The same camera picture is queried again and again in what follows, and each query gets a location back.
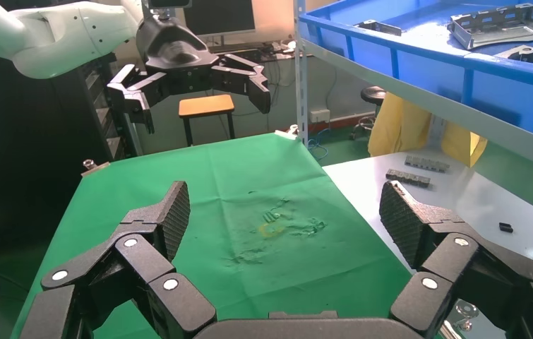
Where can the cluttered office desk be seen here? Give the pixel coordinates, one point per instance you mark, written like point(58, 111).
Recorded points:
point(247, 47)

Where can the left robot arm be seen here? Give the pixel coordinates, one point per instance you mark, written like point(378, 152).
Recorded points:
point(60, 32)

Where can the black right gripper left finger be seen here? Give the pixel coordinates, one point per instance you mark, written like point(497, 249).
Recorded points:
point(144, 262)

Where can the grey metal comb strip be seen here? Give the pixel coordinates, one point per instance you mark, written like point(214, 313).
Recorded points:
point(408, 178)
point(426, 164)

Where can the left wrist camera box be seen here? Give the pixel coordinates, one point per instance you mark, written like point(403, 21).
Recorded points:
point(170, 3)

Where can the white wall socket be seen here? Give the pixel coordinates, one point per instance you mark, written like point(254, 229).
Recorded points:
point(320, 115)

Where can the wooden top stool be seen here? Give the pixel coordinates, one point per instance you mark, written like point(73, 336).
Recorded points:
point(206, 105)

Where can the small black clip part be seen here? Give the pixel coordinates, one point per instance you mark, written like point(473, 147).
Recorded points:
point(505, 228)

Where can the black round stool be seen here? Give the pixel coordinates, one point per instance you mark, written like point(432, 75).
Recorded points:
point(373, 95)

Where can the green cloth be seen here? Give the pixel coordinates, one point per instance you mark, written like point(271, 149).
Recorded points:
point(228, 178)

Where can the black drawer cabinet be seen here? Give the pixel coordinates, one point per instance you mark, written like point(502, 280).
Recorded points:
point(37, 140)

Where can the yellow plastic bag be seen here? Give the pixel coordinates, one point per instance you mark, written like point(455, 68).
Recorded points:
point(402, 126)

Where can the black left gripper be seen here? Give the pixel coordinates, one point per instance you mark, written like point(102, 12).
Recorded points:
point(177, 51)

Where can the blue plastic bin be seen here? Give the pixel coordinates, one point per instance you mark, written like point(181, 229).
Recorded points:
point(504, 103)

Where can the silver binder clip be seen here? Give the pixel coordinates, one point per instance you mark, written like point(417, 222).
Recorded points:
point(288, 133)
point(462, 316)
point(94, 167)

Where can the black computer monitor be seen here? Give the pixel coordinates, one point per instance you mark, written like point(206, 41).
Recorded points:
point(219, 16)

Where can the slotted grey steel post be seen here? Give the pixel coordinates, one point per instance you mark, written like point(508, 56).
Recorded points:
point(301, 70)

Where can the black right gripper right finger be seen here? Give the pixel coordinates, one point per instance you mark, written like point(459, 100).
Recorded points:
point(448, 252)

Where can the white metal shelf board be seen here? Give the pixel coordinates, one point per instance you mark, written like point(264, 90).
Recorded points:
point(434, 105)

